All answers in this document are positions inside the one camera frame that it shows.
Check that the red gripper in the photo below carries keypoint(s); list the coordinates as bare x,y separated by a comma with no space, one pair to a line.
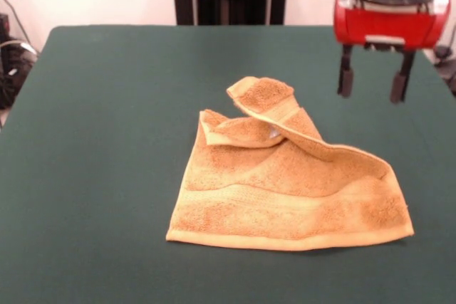
388,24

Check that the dark green tablecloth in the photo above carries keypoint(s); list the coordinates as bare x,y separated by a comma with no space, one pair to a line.
89,193

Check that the yellow terry towel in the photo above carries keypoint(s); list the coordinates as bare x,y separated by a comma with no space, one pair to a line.
267,193

